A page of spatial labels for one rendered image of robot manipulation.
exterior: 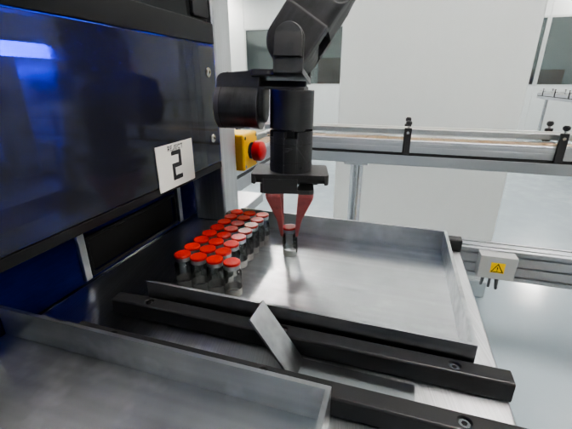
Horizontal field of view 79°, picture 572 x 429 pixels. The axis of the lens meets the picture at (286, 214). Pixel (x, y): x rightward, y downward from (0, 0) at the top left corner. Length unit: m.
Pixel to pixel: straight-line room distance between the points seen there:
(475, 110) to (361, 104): 0.53
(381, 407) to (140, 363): 0.21
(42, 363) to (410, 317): 0.37
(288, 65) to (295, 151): 0.10
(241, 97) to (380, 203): 1.62
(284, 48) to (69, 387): 0.40
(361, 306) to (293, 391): 0.16
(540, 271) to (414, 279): 1.11
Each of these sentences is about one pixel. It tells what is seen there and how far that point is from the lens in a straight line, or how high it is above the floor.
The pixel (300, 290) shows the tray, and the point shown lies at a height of 0.88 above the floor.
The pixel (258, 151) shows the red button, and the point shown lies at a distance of 0.70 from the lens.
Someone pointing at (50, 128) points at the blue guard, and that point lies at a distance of 0.37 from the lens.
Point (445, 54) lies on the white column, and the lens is 1.93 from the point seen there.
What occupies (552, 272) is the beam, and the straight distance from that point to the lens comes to 1.59.
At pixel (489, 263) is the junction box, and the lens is 1.46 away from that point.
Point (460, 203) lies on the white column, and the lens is 2.04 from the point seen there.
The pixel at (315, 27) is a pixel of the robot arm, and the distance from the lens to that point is 0.46.
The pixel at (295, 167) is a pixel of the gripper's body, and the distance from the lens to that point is 0.46.
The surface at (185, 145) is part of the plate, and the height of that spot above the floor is 1.04.
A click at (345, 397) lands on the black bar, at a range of 0.31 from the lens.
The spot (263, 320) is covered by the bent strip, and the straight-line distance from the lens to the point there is 0.33.
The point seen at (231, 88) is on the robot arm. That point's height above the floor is 1.12.
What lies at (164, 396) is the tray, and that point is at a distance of 0.34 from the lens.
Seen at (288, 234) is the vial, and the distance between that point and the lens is 0.51.
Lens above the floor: 1.13
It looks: 21 degrees down
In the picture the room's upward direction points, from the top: straight up
